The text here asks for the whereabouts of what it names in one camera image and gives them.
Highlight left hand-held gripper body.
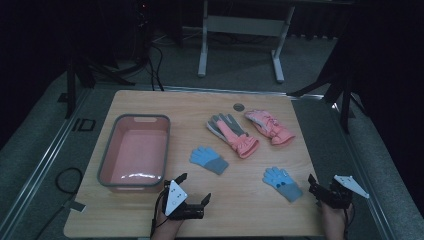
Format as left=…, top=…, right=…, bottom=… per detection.
left=163, top=179, right=205, bottom=221

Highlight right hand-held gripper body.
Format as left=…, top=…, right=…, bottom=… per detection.
left=318, top=174, right=370, bottom=210

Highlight blue knit glove dark dots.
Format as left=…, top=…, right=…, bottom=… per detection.
left=262, top=166, right=304, bottom=203

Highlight plain blue grey knit glove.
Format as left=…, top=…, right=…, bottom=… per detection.
left=189, top=145, right=230, bottom=176

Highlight pink basin with grey rim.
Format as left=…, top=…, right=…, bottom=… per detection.
left=97, top=113, right=172, bottom=193

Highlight pink glove with grey palm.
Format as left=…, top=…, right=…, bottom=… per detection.
left=206, top=113, right=260, bottom=160

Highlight pink padded ski glove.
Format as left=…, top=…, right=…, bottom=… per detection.
left=244, top=109, right=296, bottom=146

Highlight person's right hand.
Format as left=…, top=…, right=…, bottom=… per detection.
left=321, top=202, right=355, bottom=235

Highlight person's left hand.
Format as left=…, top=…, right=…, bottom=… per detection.
left=155, top=210, right=185, bottom=235

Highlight black tripod stand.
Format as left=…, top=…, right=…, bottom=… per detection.
left=287, top=33, right=367, bottom=135
left=64, top=54, right=136, bottom=120

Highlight grey tape piece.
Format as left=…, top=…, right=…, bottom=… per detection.
left=67, top=199, right=87, bottom=213

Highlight dark equipment rack red light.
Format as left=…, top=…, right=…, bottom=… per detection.
left=132, top=0, right=155, bottom=66

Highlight left hand-held gripper black cable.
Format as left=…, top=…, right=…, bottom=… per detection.
left=149, top=189, right=168, bottom=238

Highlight hand-held gripper black cable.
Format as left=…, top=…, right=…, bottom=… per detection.
left=344, top=202, right=356, bottom=232
left=149, top=189, right=168, bottom=238

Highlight right hand-held gripper black cable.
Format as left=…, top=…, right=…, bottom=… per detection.
left=344, top=202, right=356, bottom=232

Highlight metal floor rail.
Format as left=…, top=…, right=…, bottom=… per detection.
left=328, top=99, right=398, bottom=240
left=0, top=87, right=93, bottom=240

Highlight black looped floor cable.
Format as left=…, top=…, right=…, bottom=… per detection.
left=34, top=166, right=84, bottom=240

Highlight black hanging cables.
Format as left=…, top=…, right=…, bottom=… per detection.
left=145, top=42, right=165, bottom=92

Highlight white metal desk frame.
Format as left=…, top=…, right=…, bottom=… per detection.
left=197, top=0, right=296, bottom=84

